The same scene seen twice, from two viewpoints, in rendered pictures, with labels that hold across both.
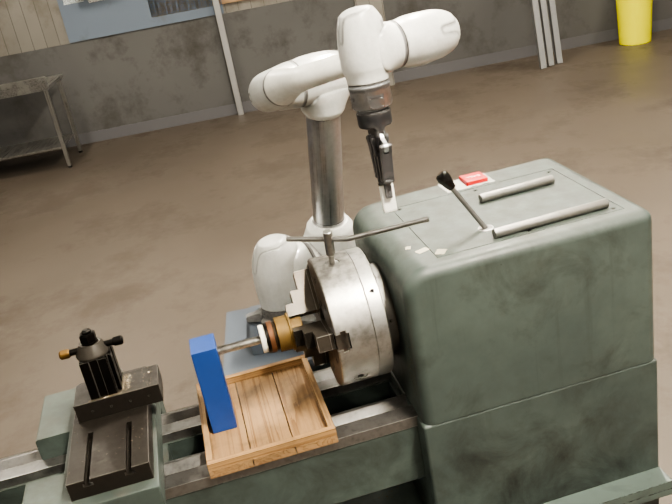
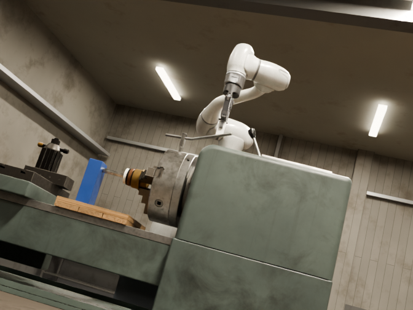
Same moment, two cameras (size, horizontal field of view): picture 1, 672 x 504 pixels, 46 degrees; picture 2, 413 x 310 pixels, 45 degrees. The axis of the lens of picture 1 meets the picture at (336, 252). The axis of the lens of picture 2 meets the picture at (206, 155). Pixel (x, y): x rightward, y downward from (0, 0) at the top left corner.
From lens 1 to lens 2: 148 cm
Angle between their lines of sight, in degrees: 41
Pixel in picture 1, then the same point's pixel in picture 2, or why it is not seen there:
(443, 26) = (280, 70)
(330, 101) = (232, 140)
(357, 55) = (234, 56)
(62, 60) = not seen: hidden behind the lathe
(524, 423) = (231, 273)
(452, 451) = (181, 264)
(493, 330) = (236, 197)
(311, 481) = (99, 244)
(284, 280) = (165, 227)
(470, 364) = (215, 211)
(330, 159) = not seen: hidden behind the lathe
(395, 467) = (146, 266)
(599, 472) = not seen: outside the picture
